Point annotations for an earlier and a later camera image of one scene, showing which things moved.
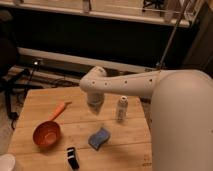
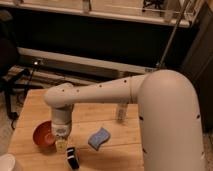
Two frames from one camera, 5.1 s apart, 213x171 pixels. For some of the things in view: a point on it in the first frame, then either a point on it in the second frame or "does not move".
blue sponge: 96,139 does not move
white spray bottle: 122,107 does not move
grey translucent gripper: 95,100 to 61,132
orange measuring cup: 47,133 does not move
